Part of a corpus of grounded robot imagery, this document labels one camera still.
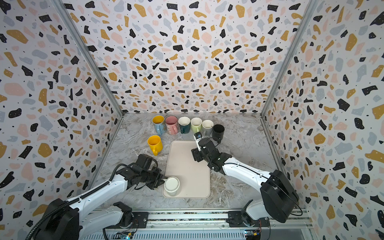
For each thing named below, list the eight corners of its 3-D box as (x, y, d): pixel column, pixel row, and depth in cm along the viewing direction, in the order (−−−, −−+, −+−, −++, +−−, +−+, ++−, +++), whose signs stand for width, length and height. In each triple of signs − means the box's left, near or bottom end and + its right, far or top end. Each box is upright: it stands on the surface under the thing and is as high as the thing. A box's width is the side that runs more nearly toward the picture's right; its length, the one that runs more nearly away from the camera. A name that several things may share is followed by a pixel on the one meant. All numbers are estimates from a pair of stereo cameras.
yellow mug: (148, 157, 98) (144, 149, 91) (152, 142, 106) (148, 134, 99) (160, 157, 98) (157, 149, 91) (163, 142, 106) (161, 134, 99)
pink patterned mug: (166, 138, 109) (163, 127, 100) (168, 126, 117) (165, 115, 107) (179, 138, 109) (177, 127, 100) (180, 126, 117) (178, 115, 108)
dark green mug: (179, 138, 110) (177, 127, 100) (180, 127, 116) (178, 116, 107) (190, 138, 110) (189, 127, 100) (190, 127, 116) (189, 116, 107)
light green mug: (190, 137, 110) (190, 128, 102) (191, 126, 117) (190, 117, 109) (202, 137, 110) (202, 128, 102) (202, 126, 117) (202, 117, 109)
